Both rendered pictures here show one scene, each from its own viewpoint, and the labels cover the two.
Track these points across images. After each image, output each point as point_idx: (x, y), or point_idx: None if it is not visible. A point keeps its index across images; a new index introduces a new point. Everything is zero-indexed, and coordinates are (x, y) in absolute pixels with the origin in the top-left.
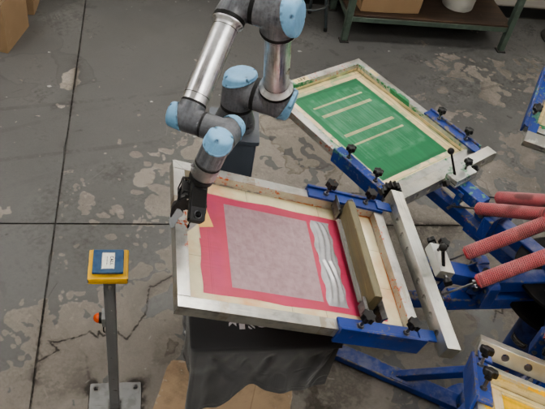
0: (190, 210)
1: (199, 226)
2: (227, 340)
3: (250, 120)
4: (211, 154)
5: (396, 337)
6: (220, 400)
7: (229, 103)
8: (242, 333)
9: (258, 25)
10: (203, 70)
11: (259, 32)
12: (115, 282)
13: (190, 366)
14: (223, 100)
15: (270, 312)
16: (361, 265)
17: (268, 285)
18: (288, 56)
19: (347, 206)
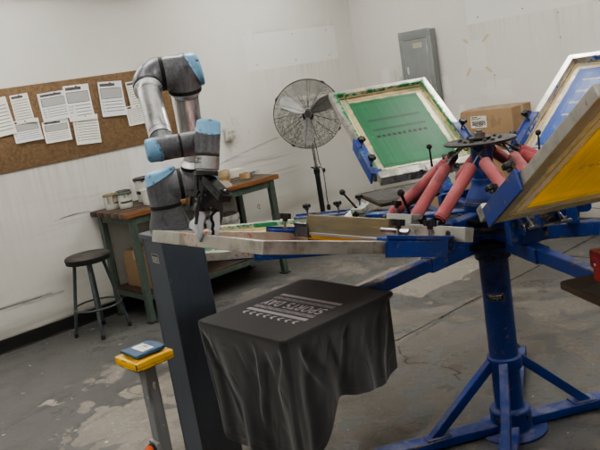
0: (217, 189)
1: None
2: (304, 327)
3: (184, 212)
4: (210, 133)
5: (426, 236)
6: (326, 430)
7: (162, 197)
8: (311, 320)
9: (172, 82)
10: (154, 111)
11: (173, 95)
12: (162, 359)
13: (287, 374)
14: (155, 200)
15: (329, 240)
16: (358, 224)
17: None
18: (200, 113)
19: (310, 217)
